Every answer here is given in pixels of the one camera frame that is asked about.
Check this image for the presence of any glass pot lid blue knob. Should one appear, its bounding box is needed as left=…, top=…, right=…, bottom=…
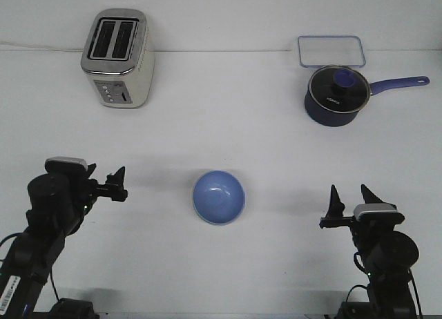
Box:
left=308, top=66, right=370, bottom=113

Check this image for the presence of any clear blue-rimmed container lid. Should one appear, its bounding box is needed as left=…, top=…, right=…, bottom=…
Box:
left=297, top=35, right=366, bottom=68

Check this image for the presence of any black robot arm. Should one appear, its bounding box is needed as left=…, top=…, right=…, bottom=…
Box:
left=319, top=185, right=423, bottom=318
left=1, top=157, right=128, bottom=318

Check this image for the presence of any blue saucepan with handle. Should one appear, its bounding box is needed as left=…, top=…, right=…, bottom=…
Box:
left=304, top=76, right=430, bottom=127

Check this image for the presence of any silver two-slot toaster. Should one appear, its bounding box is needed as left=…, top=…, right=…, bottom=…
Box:
left=81, top=8, right=155, bottom=109

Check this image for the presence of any white toaster power cord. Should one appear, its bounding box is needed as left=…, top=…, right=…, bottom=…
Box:
left=0, top=39, right=85, bottom=52

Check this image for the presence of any blue bowl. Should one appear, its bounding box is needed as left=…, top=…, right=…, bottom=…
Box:
left=192, top=170, right=246, bottom=226

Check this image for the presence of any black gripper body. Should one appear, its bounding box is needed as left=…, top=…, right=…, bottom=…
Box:
left=319, top=217, right=396, bottom=253
left=73, top=178, right=128, bottom=212

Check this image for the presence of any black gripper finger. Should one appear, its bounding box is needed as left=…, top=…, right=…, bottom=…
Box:
left=86, top=163, right=97, bottom=179
left=326, top=184, right=345, bottom=219
left=361, top=184, right=384, bottom=204
left=105, top=166, right=126, bottom=193

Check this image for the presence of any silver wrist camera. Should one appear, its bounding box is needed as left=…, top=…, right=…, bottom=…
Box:
left=354, top=203, right=405, bottom=225
left=44, top=156, right=88, bottom=175

